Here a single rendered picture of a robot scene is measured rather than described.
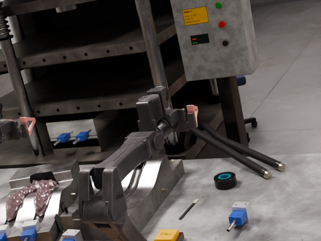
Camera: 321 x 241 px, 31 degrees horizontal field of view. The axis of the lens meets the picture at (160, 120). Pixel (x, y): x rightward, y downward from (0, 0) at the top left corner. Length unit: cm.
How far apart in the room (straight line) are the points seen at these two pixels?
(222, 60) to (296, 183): 69
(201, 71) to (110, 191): 133
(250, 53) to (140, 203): 88
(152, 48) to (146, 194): 71
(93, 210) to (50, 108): 159
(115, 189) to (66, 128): 157
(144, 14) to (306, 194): 99
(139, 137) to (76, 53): 128
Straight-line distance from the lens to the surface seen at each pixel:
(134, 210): 187
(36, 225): 199
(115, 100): 263
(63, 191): 216
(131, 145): 139
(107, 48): 257
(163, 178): 208
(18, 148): 320
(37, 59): 277
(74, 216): 196
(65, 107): 278
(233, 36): 242
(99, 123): 276
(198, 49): 248
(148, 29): 239
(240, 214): 180
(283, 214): 185
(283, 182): 205
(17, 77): 282
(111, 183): 125
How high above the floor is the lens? 168
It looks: 17 degrees down
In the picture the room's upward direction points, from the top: 13 degrees counter-clockwise
